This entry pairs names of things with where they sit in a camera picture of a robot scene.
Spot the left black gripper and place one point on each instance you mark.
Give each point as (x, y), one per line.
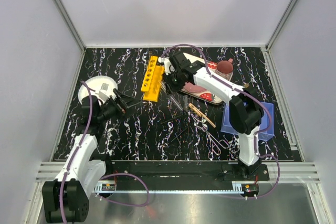
(128, 101)

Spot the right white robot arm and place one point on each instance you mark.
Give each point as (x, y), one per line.
(245, 110)

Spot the pink patterned mug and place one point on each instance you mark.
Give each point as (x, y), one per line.
(225, 69)

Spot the pink polka dot plate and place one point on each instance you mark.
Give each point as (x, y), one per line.
(192, 88)

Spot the wooden test tube clamp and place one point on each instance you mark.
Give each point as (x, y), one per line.
(202, 115)

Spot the strawberry pattern tray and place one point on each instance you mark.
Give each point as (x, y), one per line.
(218, 89)

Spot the glass test tube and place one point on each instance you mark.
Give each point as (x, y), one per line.
(164, 87)
(150, 55)
(186, 101)
(176, 103)

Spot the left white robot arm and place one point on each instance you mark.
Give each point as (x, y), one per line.
(66, 197)

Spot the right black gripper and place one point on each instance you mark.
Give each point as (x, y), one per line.
(169, 86)

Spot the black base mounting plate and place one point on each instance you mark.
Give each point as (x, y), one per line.
(196, 176)

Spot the blue plastic box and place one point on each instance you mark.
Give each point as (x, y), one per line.
(263, 136)

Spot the white paper plate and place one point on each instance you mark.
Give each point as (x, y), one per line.
(100, 82)

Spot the yellow test tube rack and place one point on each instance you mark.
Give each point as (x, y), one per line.
(151, 84)

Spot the metal crucible tongs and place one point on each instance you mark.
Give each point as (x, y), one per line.
(216, 146)

